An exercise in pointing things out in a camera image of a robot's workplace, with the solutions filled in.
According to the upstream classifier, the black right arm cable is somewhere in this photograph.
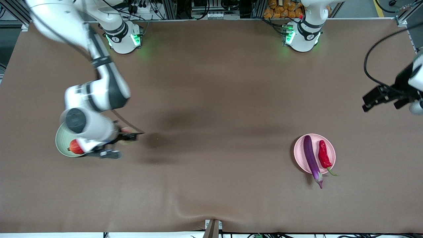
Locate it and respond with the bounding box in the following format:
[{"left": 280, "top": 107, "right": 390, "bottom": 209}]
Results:
[{"left": 111, "top": 109, "right": 143, "bottom": 133}]

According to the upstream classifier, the grey metal bracket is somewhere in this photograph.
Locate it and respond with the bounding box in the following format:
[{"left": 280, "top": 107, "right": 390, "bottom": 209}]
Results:
[{"left": 203, "top": 219, "right": 223, "bottom": 238}]

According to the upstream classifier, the pink plate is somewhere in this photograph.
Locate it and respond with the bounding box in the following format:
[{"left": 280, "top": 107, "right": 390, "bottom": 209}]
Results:
[{"left": 293, "top": 133, "right": 336, "bottom": 175}]

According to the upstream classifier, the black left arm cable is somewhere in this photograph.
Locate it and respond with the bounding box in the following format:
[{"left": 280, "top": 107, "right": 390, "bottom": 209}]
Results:
[{"left": 364, "top": 26, "right": 412, "bottom": 89}]

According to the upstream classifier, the brown table cover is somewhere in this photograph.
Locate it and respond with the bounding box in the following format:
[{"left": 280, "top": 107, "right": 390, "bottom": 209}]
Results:
[{"left": 0, "top": 18, "right": 423, "bottom": 234}]

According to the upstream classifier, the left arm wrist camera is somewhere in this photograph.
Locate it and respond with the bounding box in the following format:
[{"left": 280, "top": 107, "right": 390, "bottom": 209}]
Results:
[{"left": 393, "top": 98, "right": 423, "bottom": 116}]

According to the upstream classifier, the red pomegranate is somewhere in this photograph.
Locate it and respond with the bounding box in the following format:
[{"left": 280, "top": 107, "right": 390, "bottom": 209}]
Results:
[{"left": 68, "top": 139, "right": 85, "bottom": 155}]

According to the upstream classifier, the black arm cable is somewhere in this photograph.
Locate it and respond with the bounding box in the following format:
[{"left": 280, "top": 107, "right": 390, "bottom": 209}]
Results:
[
  {"left": 364, "top": 26, "right": 412, "bottom": 89},
  {"left": 111, "top": 109, "right": 143, "bottom": 133}
]

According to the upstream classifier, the red chili pepper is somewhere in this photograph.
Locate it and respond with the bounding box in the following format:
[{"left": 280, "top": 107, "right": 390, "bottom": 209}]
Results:
[{"left": 318, "top": 140, "right": 337, "bottom": 176}]

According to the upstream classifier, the pink-green peach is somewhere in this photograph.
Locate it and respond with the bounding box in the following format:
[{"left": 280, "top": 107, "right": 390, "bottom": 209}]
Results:
[{"left": 120, "top": 127, "right": 138, "bottom": 146}]

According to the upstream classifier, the purple eggplant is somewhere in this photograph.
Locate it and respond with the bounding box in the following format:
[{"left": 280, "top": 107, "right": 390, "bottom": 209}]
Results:
[{"left": 303, "top": 135, "right": 324, "bottom": 189}]

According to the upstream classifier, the bag of orange items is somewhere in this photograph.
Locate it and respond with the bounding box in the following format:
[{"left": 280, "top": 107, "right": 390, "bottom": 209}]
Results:
[{"left": 263, "top": 0, "right": 305, "bottom": 19}]

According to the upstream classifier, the white equipment box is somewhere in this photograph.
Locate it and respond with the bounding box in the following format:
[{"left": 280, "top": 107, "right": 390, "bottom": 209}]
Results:
[{"left": 191, "top": 0, "right": 241, "bottom": 20}]

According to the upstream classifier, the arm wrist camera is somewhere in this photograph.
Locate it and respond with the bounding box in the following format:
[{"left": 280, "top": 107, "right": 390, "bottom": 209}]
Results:
[
  {"left": 393, "top": 98, "right": 423, "bottom": 116},
  {"left": 87, "top": 149, "right": 122, "bottom": 160}
]

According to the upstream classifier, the light green plate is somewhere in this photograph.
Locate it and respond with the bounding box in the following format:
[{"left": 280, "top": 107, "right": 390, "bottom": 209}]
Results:
[{"left": 55, "top": 122, "right": 87, "bottom": 157}]

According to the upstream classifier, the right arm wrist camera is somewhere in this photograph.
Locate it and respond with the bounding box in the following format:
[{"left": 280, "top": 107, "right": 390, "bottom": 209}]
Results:
[{"left": 87, "top": 149, "right": 122, "bottom": 160}]

